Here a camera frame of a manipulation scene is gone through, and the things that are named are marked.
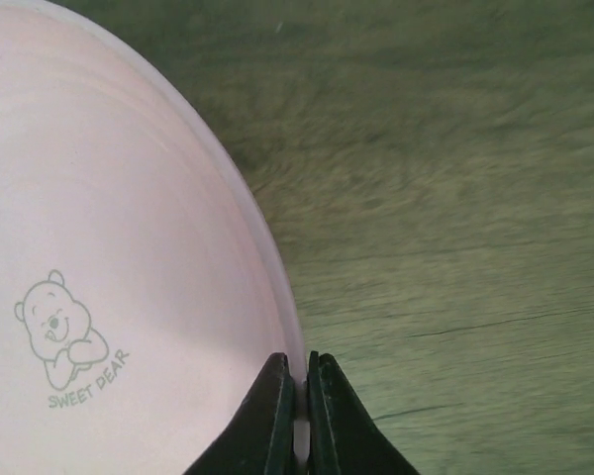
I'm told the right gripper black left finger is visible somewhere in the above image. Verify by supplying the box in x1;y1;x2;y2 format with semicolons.
186;352;296;475

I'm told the pink plastic bear plate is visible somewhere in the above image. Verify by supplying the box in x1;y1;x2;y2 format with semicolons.
0;1;306;474

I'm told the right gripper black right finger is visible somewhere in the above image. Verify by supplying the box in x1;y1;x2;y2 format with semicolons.
307;351;419;475

